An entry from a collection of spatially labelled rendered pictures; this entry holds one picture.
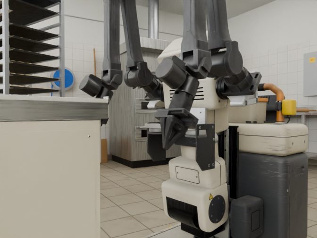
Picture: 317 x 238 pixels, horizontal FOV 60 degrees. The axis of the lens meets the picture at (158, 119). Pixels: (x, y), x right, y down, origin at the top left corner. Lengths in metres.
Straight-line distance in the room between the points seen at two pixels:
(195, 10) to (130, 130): 3.61
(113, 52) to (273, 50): 4.90
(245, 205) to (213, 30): 0.62
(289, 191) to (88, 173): 0.78
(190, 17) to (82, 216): 0.63
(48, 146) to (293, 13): 5.33
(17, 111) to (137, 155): 3.70
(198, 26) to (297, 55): 4.78
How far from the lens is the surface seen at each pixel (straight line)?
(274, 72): 5.73
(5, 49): 2.22
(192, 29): 0.78
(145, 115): 4.40
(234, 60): 0.86
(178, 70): 0.70
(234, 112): 1.31
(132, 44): 1.18
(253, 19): 6.30
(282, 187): 1.19
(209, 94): 1.00
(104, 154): 4.93
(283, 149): 1.16
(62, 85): 2.41
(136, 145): 4.35
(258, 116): 1.31
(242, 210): 1.10
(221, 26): 0.88
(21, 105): 0.76
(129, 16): 1.20
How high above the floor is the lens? 0.85
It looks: 1 degrees down
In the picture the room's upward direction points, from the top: straight up
